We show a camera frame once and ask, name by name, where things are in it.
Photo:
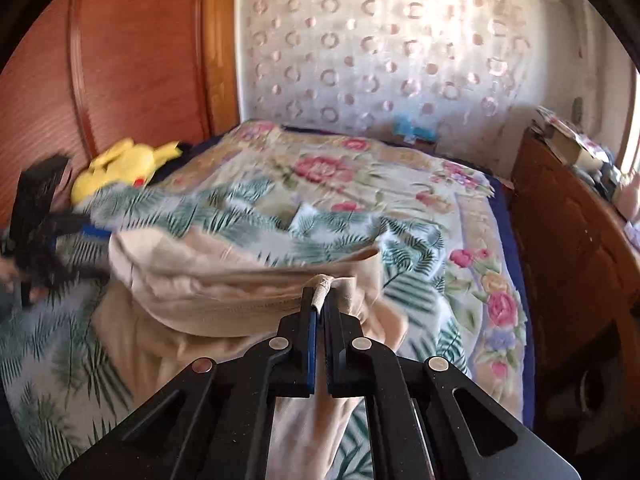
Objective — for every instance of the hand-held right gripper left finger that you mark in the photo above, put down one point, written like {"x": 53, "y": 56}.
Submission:
{"x": 305, "y": 355}

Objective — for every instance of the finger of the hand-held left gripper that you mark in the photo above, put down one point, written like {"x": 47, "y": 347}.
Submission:
{"x": 75, "y": 271}
{"x": 82, "y": 227}

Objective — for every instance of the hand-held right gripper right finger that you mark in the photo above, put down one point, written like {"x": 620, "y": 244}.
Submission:
{"x": 340, "y": 350}

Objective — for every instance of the beige printed t-shirt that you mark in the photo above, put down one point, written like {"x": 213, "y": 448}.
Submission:
{"x": 225, "y": 285}

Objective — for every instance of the yellow plush toy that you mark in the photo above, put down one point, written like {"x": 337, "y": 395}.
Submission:
{"x": 120, "y": 165}

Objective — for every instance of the grey palm-leaf woven mat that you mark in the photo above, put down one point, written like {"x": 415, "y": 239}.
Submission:
{"x": 50, "y": 360}

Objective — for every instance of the white leaf-print cloth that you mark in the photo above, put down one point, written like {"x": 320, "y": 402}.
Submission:
{"x": 325, "y": 230}

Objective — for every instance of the wooden slatted wardrobe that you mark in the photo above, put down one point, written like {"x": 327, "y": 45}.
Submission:
{"x": 130, "y": 60}

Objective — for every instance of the blue box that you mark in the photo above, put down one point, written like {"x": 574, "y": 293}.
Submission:
{"x": 412, "y": 131}

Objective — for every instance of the wooden cabinet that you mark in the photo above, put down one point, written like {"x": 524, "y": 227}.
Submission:
{"x": 570, "y": 240}

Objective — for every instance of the dark round object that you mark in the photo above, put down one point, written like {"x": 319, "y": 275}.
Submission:
{"x": 595, "y": 385}

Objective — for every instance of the sheer circle-pattern curtain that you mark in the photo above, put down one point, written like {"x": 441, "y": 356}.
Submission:
{"x": 400, "y": 50}

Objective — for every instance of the cardboard box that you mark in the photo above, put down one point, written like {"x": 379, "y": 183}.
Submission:
{"x": 575, "y": 149}

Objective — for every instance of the floral patterned box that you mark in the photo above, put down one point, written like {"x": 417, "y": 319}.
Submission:
{"x": 552, "y": 122}

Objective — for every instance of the window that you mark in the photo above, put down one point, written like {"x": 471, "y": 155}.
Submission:
{"x": 632, "y": 125}

